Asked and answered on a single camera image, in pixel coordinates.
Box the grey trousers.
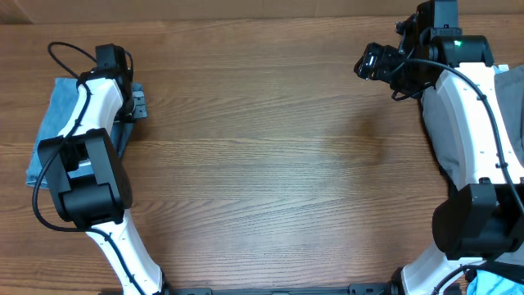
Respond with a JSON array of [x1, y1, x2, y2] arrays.
[[420, 65, 524, 267]]

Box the light blue garment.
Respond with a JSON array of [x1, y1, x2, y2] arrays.
[[467, 66, 523, 295]]

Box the light blue denim jeans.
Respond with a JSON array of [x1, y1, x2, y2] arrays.
[[26, 78, 134, 187]]

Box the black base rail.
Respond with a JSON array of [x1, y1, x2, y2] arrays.
[[161, 283, 404, 295]]

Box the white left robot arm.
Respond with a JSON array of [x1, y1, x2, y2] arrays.
[[32, 43, 169, 294]]

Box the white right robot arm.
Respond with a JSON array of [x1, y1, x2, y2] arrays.
[[355, 35, 523, 294]]

